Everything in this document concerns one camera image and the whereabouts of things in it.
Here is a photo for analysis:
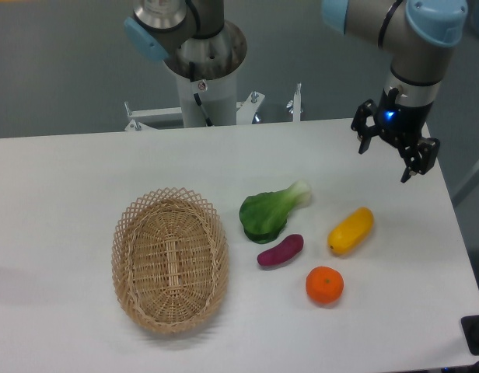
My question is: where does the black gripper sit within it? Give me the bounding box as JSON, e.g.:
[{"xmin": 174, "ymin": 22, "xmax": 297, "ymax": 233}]
[{"xmin": 351, "ymin": 91, "xmax": 441, "ymax": 183}]

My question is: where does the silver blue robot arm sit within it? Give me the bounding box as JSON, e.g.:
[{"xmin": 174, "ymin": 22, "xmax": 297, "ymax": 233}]
[{"xmin": 124, "ymin": 1, "xmax": 468, "ymax": 181}]

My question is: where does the green bok choy vegetable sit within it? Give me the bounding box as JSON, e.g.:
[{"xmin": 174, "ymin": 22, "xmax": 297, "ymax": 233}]
[{"xmin": 239, "ymin": 180, "xmax": 312, "ymax": 244}]

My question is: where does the yellow mango fruit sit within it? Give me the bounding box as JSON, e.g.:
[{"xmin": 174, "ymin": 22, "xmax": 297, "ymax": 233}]
[{"xmin": 327, "ymin": 207, "xmax": 374, "ymax": 256}]

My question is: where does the purple sweet potato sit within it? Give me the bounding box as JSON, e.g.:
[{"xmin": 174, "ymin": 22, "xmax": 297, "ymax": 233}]
[{"xmin": 257, "ymin": 234, "xmax": 304, "ymax": 267}]

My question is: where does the orange tangerine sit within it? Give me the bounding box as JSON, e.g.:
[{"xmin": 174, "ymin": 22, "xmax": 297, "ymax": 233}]
[{"xmin": 306, "ymin": 267, "xmax": 344, "ymax": 305}]

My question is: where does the black device at table edge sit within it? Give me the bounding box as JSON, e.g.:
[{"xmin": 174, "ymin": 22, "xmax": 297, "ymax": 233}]
[{"xmin": 460, "ymin": 315, "xmax": 479, "ymax": 356}]

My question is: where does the woven wicker basket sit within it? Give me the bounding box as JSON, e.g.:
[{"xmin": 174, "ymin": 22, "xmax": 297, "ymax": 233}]
[{"xmin": 111, "ymin": 187, "xmax": 229, "ymax": 334}]

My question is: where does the white metal mounting frame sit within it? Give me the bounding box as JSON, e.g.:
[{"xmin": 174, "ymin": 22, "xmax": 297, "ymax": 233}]
[{"xmin": 124, "ymin": 82, "xmax": 304, "ymax": 131}]

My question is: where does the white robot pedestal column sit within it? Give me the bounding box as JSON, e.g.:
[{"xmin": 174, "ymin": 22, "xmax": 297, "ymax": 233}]
[{"xmin": 175, "ymin": 73, "xmax": 237, "ymax": 128}]

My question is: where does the black cable on pedestal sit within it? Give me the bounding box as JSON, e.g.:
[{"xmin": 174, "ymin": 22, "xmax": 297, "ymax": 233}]
[{"xmin": 188, "ymin": 61, "xmax": 214, "ymax": 127}]

